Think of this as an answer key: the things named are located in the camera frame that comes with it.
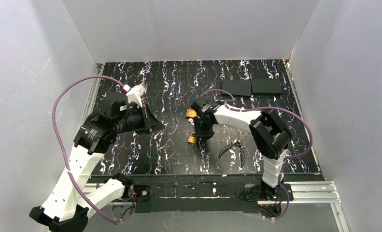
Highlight large brass padlock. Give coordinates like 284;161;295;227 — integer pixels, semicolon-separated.
185;109;198;119

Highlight small brass padlock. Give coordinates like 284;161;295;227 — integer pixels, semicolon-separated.
187;134;197;145

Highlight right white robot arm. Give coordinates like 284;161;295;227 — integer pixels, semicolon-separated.
191;98;292;194

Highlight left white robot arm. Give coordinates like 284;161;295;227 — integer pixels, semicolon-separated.
29;90;164;232

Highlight black flat box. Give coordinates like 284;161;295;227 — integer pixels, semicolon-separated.
221;79;283;96

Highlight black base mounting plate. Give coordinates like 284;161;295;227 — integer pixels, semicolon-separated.
102;174;294;214

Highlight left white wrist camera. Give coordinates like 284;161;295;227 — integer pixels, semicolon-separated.
122;84;146;108

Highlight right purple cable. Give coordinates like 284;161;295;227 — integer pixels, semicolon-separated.
198;89;313;220

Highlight black handled pruning shears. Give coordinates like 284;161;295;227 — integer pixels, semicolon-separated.
218;134;247;169

